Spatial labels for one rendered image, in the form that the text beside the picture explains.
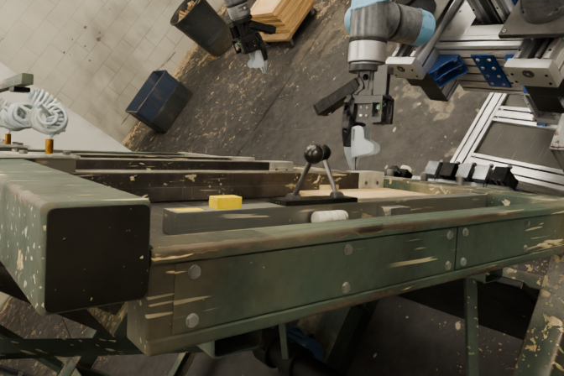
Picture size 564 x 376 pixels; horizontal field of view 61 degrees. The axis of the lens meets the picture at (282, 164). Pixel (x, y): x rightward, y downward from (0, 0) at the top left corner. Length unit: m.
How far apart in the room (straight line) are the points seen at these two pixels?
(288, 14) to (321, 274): 4.18
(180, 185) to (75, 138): 3.99
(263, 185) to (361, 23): 0.55
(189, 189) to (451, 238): 0.64
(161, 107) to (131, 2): 1.61
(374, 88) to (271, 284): 0.51
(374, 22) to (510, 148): 1.56
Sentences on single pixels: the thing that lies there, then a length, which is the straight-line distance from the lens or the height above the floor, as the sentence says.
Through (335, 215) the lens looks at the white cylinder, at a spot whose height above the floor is 1.43.
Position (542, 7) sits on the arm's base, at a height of 1.09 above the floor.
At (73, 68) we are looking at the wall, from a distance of 6.50.
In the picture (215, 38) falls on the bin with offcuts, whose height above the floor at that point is 0.21.
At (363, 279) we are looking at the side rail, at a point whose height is 1.53.
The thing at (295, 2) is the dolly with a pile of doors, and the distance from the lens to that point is 4.78.
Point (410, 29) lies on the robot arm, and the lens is 1.05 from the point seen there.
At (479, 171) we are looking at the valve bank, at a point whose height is 0.76.
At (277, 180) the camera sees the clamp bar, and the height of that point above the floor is 1.30.
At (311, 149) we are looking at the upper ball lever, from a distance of 0.88.
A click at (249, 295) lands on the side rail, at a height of 1.70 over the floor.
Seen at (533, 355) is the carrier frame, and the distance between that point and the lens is 1.39.
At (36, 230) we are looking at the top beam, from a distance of 0.47.
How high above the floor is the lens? 2.07
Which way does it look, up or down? 34 degrees down
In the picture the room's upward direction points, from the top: 50 degrees counter-clockwise
